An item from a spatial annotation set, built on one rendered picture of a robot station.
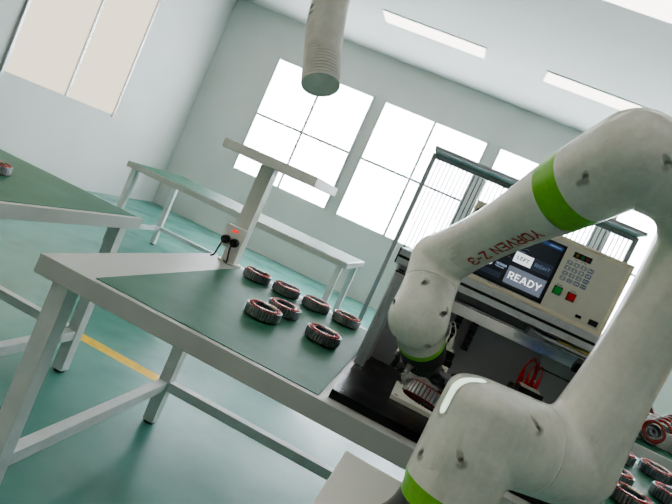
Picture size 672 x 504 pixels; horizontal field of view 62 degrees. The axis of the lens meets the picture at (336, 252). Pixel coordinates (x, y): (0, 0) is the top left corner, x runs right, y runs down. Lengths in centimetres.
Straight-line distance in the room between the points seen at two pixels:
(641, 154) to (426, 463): 47
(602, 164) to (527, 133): 732
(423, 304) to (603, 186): 37
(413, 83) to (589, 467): 756
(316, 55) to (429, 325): 162
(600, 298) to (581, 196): 86
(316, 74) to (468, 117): 583
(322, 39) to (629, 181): 185
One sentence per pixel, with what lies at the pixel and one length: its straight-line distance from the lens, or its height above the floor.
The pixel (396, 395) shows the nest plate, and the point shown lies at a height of 78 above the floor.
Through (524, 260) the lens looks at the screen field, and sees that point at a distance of 160.
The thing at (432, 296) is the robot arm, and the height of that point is 107.
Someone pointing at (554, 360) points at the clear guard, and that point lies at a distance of 137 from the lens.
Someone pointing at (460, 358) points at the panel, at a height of 88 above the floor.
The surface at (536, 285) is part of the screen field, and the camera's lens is 160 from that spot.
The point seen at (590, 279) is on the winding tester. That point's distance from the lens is 163.
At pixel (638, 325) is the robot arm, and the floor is 117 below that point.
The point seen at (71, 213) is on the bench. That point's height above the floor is 74.
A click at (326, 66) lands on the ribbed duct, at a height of 163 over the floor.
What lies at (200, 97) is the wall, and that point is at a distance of 899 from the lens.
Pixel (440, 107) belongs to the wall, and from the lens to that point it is 811.
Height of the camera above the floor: 116
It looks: 5 degrees down
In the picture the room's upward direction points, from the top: 24 degrees clockwise
